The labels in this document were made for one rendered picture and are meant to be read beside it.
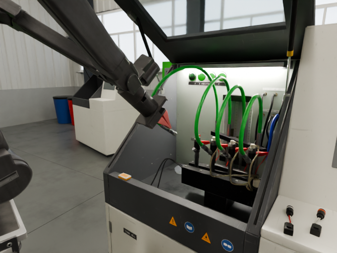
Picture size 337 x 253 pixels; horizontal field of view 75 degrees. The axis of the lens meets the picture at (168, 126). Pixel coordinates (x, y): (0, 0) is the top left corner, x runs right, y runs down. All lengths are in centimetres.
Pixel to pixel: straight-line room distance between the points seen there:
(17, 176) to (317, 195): 81
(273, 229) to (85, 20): 66
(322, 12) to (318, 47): 400
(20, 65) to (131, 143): 663
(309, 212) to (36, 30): 105
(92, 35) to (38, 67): 736
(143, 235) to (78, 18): 85
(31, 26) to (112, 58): 49
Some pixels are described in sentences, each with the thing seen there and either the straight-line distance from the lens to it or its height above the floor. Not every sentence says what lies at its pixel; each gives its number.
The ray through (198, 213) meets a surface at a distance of 78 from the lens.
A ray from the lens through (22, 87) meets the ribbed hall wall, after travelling 756.
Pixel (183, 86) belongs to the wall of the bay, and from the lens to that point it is 132.
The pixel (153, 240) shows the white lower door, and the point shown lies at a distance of 100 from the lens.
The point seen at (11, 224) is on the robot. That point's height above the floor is 104.
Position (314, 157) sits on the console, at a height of 113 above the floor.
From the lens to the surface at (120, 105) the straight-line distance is 382.
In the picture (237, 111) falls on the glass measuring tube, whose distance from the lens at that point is 117.
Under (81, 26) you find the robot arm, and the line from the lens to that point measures 41.
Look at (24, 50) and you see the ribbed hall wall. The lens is 769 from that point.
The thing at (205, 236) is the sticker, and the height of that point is 87.
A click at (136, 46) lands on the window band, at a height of 212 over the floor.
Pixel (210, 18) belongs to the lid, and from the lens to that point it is 102.
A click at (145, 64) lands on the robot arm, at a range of 59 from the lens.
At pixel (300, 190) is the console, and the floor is 101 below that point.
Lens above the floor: 139
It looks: 13 degrees down
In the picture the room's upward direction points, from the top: straight up
